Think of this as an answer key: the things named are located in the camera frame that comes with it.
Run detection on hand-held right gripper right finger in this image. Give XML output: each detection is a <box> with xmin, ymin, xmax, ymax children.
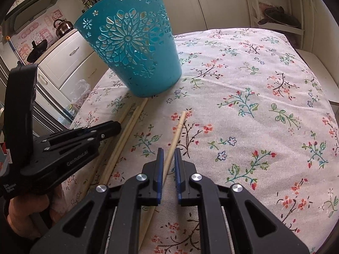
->
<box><xmin>174</xmin><ymin>148</ymin><xmax>310</xmax><ymax>254</ymax></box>

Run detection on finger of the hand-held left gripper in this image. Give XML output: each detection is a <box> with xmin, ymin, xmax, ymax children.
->
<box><xmin>33</xmin><ymin>121</ymin><xmax>122</xmax><ymax>145</ymax></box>
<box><xmin>46</xmin><ymin>134</ymin><xmax>107</xmax><ymax>156</ymax></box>

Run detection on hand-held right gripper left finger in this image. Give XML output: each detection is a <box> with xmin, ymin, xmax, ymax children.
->
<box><xmin>29</xmin><ymin>148</ymin><xmax>164</xmax><ymax>254</ymax></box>

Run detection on bundle of wooden chopsticks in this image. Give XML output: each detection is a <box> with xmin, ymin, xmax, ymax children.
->
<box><xmin>79</xmin><ymin>99</ymin><xmax>148</xmax><ymax>191</ymax></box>

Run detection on single wooden chopstick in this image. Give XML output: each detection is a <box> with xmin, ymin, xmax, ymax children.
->
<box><xmin>139</xmin><ymin>111</ymin><xmax>187</xmax><ymax>247</ymax></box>

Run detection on teal perforated plastic basket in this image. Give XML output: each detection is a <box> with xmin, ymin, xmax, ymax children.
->
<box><xmin>74</xmin><ymin>0</ymin><xmax>183</xmax><ymax>98</ymax></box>

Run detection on person's left hand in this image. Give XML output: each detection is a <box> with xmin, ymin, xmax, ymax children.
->
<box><xmin>7</xmin><ymin>184</ymin><xmax>64</xmax><ymax>234</ymax></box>

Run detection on clear plastic bag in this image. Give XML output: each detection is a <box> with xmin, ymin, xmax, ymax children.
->
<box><xmin>62</xmin><ymin>80</ymin><xmax>92</xmax><ymax>123</ymax></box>

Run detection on floral tablecloth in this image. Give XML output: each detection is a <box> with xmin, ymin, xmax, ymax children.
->
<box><xmin>61</xmin><ymin>28</ymin><xmax>336</xmax><ymax>254</ymax></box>

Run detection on black wok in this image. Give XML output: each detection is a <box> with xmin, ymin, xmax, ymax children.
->
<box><xmin>26</xmin><ymin>39</ymin><xmax>49</xmax><ymax>63</ymax></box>

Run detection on steel kettle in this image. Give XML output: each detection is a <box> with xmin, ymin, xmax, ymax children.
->
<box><xmin>53</xmin><ymin>19</ymin><xmax>74</xmax><ymax>38</ymax></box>

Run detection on white base cabinets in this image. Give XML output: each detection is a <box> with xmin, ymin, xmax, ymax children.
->
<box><xmin>34</xmin><ymin>0</ymin><xmax>250</xmax><ymax>104</ymax></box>

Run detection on white wooden stool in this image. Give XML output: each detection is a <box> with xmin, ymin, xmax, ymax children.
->
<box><xmin>295</xmin><ymin>48</ymin><xmax>335</xmax><ymax>86</ymax></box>

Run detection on black frying pan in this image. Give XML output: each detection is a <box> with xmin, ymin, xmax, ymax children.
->
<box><xmin>257</xmin><ymin>6</ymin><xmax>301</xmax><ymax>27</ymax></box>

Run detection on silver sliding door frame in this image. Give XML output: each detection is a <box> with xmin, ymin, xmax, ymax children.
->
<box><xmin>0</xmin><ymin>55</ymin><xmax>73</xmax><ymax>139</ymax></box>

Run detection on blue mop handle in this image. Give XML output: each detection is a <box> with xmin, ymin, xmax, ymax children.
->
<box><xmin>4</xmin><ymin>35</ymin><xmax>25</xmax><ymax>66</ymax></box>

